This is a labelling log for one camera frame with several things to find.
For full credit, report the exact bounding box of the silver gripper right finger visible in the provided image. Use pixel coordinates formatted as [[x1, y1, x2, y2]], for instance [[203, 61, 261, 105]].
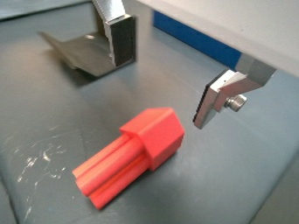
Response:
[[193, 55, 277, 130]]

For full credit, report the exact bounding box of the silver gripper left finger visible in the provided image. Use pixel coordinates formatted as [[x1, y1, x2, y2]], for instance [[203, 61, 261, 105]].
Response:
[[91, 0, 136, 67]]

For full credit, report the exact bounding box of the red three prong object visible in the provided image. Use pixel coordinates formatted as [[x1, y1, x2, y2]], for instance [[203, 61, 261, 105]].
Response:
[[72, 108, 185, 209]]

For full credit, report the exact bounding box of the black curved fixture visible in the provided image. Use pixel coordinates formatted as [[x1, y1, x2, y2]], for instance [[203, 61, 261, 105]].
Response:
[[42, 32, 136, 77]]

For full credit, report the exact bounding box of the blue foam shape board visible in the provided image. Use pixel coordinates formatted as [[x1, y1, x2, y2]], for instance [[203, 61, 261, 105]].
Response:
[[154, 10, 241, 69]]

